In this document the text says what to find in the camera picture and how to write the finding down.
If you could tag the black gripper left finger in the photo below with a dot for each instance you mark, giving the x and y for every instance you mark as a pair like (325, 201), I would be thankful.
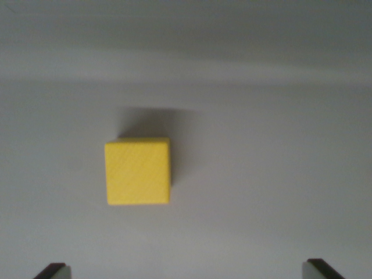
(55, 271)

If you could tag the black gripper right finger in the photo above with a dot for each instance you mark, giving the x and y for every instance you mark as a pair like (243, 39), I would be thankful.
(316, 271)

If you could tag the yellow wooden cube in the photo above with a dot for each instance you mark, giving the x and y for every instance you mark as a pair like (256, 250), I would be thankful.
(137, 172)

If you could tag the white plastic bin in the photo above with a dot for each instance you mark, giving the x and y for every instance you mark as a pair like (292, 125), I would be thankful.
(232, 87)

